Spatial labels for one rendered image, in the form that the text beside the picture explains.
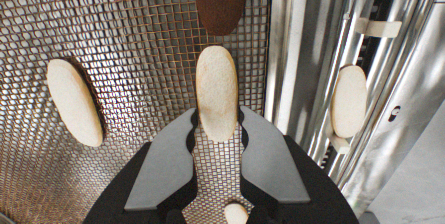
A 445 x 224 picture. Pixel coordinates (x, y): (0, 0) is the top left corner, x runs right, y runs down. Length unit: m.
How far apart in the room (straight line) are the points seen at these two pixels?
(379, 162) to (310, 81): 0.15
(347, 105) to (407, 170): 0.23
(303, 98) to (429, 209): 0.41
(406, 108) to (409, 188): 0.25
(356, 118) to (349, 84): 0.05
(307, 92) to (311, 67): 0.03
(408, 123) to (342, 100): 0.09
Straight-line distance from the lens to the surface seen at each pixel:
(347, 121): 0.23
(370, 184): 0.33
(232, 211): 0.28
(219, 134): 0.15
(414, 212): 0.57
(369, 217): 0.51
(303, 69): 0.22
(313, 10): 0.21
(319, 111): 0.20
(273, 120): 0.16
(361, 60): 0.23
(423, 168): 0.44
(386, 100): 0.24
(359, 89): 0.21
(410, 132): 0.28
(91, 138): 0.21
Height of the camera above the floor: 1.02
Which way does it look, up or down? 61 degrees down
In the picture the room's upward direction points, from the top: 161 degrees counter-clockwise
